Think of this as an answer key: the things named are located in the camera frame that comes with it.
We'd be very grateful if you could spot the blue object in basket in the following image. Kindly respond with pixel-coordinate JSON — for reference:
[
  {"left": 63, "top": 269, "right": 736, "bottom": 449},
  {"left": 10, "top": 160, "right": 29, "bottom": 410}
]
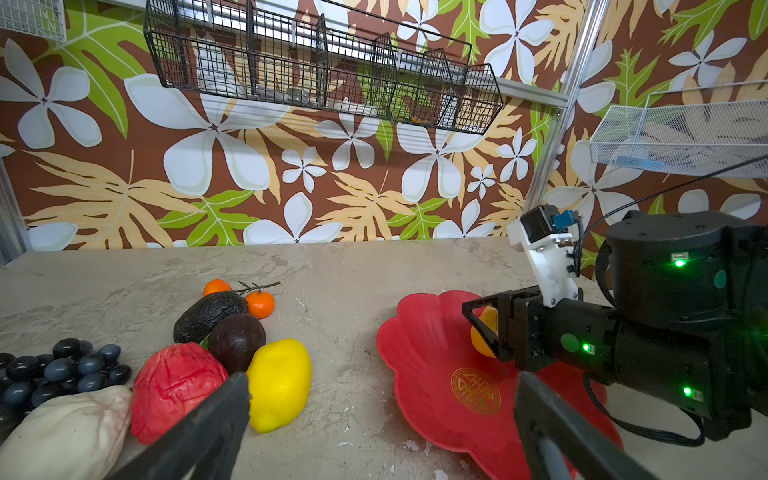
[{"left": 612, "top": 155, "right": 658, "bottom": 171}]

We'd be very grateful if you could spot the black grape bunch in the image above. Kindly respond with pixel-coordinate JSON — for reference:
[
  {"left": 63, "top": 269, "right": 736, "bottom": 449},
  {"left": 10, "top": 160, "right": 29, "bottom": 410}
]
[{"left": 1, "top": 338, "right": 133, "bottom": 440}]

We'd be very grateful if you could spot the aluminium rear crossbar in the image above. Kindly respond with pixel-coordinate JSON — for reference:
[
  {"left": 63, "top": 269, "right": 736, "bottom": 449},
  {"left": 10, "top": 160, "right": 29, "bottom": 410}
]
[{"left": 496, "top": 77, "right": 569, "bottom": 109}]

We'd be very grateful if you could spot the dark purple passion fruit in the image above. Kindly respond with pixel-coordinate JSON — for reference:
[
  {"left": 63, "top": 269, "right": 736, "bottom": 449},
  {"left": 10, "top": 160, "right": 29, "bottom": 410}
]
[{"left": 208, "top": 313, "right": 267, "bottom": 374}]

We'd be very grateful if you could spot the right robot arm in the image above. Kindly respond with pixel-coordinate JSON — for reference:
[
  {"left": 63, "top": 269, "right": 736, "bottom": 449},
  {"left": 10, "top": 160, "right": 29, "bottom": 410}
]
[{"left": 462, "top": 205, "right": 767, "bottom": 447}]

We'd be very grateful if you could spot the yellow lemon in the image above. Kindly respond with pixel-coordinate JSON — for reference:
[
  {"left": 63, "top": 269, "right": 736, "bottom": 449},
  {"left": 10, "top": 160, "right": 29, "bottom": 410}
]
[{"left": 246, "top": 339, "right": 312, "bottom": 434}]

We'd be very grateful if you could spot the black wire basket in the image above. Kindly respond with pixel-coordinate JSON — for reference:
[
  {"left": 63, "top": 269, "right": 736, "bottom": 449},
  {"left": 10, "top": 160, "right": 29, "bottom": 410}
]
[{"left": 143, "top": 1, "right": 503, "bottom": 134}]

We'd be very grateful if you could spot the orange tangerine pair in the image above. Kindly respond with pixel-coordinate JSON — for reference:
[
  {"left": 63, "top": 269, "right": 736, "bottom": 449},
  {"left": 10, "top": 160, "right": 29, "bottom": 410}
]
[{"left": 203, "top": 279, "right": 281, "bottom": 320}]

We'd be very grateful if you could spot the white wire basket left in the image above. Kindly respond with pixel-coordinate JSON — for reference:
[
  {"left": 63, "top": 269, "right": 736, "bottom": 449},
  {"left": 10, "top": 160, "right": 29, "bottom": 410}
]
[{"left": 0, "top": 0, "right": 66, "bottom": 42}]

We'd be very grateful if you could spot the white garlic bulb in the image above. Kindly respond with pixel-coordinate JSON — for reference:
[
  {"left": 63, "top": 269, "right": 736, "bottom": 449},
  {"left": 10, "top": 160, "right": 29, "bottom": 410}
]
[{"left": 1, "top": 385, "right": 133, "bottom": 479}]

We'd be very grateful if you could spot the red flower-shaped fruit bowl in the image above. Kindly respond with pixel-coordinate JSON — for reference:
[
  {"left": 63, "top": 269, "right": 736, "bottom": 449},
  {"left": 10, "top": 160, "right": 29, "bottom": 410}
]
[{"left": 376, "top": 290, "right": 624, "bottom": 480}]

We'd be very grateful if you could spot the dark avocado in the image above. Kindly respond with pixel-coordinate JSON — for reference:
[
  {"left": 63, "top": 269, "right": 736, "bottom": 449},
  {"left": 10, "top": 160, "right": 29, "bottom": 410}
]
[{"left": 173, "top": 291, "right": 248, "bottom": 343}]

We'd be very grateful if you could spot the aluminium frame post right rear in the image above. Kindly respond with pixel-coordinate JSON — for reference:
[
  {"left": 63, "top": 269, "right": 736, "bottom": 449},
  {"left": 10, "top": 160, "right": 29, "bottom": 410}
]
[{"left": 523, "top": 0, "right": 609, "bottom": 213}]

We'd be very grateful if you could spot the white mesh basket right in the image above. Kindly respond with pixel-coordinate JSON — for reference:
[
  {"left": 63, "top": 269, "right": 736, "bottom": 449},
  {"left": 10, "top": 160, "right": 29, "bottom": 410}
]
[{"left": 589, "top": 100, "right": 767, "bottom": 179}]

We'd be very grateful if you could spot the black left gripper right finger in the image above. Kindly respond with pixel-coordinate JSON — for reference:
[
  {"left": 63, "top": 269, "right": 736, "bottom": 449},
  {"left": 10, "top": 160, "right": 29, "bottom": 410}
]
[{"left": 514, "top": 372, "right": 654, "bottom": 479}]

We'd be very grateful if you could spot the red apple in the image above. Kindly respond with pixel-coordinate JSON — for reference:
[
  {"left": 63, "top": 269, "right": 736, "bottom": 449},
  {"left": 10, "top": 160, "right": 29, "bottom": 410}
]
[{"left": 131, "top": 343, "right": 228, "bottom": 445}]

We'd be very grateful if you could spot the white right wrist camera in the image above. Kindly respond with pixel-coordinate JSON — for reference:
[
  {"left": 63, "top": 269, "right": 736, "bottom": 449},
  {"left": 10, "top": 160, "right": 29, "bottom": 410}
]
[{"left": 506, "top": 204, "right": 583, "bottom": 308}]

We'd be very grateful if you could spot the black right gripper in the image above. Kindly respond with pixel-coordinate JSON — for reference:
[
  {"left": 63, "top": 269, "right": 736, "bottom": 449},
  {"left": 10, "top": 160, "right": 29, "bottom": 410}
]
[{"left": 461, "top": 287, "right": 555, "bottom": 372}]

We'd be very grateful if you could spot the small yellow orange fruit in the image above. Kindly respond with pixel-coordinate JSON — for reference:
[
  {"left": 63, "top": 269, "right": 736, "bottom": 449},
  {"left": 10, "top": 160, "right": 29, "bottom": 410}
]
[{"left": 469, "top": 305, "right": 500, "bottom": 359}]

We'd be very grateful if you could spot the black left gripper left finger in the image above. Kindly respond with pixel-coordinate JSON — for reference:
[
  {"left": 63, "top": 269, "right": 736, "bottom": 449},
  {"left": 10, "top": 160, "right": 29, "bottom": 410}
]
[{"left": 110, "top": 372, "right": 250, "bottom": 479}]

